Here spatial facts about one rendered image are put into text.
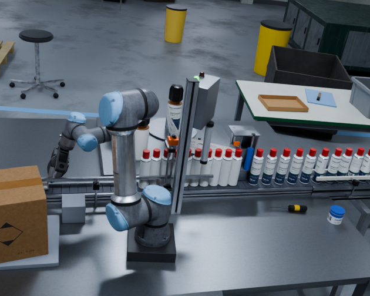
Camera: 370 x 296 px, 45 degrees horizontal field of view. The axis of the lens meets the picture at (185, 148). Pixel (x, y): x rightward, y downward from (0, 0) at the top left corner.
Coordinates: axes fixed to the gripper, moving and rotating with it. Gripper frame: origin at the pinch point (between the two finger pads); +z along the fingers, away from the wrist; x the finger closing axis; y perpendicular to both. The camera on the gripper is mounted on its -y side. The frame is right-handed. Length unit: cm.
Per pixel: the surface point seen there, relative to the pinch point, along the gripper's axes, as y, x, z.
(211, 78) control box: -6, -45, -75
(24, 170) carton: -20.8, 15.6, -15.3
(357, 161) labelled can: -2, -146, -63
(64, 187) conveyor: 1.0, -6.8, 2.2
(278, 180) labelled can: -1, -108, -38
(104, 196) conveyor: -4.5, -24.9, -2.4
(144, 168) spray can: -2.5, -37.3, -22.0
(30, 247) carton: -41.9, 5.4, 4.2
